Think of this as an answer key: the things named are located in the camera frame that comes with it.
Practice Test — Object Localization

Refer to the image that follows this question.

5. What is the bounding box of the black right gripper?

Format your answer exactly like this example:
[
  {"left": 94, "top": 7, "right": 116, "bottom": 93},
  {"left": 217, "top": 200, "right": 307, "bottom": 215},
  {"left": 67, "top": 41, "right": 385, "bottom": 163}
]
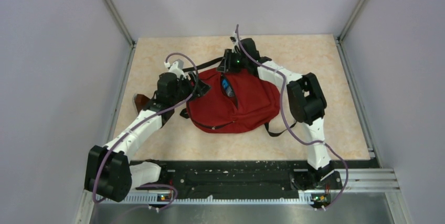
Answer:
[{"left": 216, "top": 49, "right": 248, "bottom": 74}]

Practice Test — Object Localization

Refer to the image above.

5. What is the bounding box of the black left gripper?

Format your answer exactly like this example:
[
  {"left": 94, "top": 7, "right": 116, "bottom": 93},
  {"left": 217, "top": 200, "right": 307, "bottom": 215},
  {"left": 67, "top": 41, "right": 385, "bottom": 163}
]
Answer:
[{"left": 171, "top": 71, "right": 211, "bottom": 104}]

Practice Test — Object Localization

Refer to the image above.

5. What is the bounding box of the red student backpack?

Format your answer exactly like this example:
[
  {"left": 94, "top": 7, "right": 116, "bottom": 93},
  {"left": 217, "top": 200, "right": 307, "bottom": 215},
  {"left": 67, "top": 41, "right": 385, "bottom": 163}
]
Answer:
[{"left": 180, "top": 68, "right": 282, "bottom": 137}]

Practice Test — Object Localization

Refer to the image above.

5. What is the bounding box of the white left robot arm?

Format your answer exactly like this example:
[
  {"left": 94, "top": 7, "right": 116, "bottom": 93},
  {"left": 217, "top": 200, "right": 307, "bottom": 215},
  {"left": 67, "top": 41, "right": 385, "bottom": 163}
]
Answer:
[{"left": 84, "top": 72, "right": 210, "bottom": 202}]

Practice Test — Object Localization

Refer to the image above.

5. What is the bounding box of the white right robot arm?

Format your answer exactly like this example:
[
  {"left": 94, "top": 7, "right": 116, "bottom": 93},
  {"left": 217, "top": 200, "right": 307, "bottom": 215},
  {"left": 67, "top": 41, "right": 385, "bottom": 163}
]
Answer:
[{"left": 217, "top": 36, "right": 334, "bottom": 188}]

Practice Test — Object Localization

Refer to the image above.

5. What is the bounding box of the brown leather case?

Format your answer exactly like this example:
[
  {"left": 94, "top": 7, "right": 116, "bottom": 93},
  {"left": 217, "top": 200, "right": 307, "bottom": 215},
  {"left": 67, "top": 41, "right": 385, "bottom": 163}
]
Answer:
[{"left": 132, "top": 93, "right": 150, "bottom": 114}]

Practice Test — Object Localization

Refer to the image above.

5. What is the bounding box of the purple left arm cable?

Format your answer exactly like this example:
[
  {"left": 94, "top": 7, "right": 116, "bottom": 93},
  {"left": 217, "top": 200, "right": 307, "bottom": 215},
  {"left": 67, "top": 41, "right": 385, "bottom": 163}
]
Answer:
[{"left": 92, "top": 52, "right": 199, "bottom": 212}]

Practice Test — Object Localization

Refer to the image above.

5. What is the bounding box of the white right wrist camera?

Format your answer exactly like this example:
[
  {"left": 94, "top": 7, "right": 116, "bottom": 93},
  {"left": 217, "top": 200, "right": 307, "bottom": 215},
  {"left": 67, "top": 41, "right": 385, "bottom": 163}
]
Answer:
[{"left": 229, "top": 33, "right": 240, "bottom": 53}]

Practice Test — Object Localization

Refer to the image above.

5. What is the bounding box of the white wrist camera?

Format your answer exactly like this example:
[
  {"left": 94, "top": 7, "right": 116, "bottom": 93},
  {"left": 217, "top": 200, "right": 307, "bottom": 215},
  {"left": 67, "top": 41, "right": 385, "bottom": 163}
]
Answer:
[
  {"left": 229, "top": 33, "right": 240, "bottom": 53},
  {"left": 164, "top": 60, "right": 185, "bottom": 79}
]

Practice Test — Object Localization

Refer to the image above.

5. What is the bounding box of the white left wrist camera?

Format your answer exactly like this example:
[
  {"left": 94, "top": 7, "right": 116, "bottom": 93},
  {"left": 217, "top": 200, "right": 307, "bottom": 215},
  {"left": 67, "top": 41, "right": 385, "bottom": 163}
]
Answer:
[{"left": 164, "top": 60, "right": 185, "bottom": 79}]

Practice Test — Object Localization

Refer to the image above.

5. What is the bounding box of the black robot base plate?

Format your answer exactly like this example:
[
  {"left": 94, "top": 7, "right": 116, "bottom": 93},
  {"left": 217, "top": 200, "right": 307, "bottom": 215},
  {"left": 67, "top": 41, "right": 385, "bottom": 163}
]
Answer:
[{"left": 104, "top": 159, "right": 379, "bottom": 201}]

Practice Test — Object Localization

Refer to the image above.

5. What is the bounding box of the aluminium frame rail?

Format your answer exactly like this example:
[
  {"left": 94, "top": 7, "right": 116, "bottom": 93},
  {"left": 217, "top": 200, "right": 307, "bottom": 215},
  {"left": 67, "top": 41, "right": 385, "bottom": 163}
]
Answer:
[{"left": 75, "top": 168, "right": 411, "bottom": 224}]

